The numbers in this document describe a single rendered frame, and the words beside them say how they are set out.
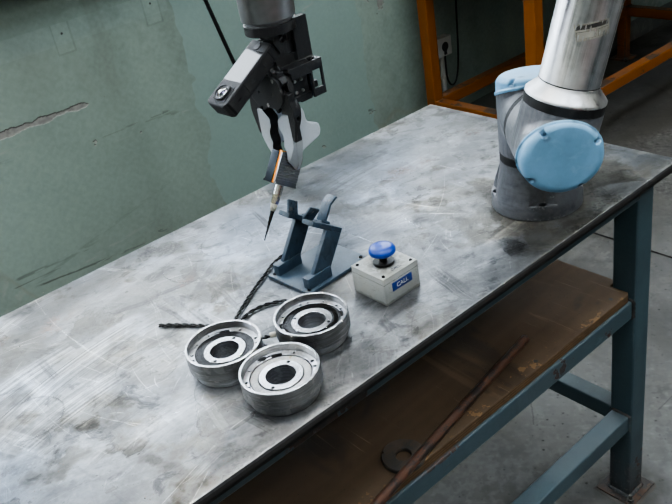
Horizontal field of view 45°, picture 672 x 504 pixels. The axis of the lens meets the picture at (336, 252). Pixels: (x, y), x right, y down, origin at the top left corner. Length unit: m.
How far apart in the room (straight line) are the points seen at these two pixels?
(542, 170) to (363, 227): 0.36
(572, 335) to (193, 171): 1.72
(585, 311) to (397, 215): 0.41
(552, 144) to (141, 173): 1.85
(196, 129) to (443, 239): 1.66
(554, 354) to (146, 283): 0.71
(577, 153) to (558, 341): 0.44
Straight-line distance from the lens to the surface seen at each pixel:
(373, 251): 1.16
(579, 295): 1.61
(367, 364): 1.07
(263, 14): 1.09
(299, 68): 1.13
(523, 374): 1.42
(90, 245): 2.76
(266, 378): 1.04
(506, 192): 1.35
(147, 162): 2.78
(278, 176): 1.17
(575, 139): 1.15
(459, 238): 1.31
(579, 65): 1.14
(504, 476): 2.01
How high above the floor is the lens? 1.46
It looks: 30 degrees down
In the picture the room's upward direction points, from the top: 11 degrees counter-clockwise
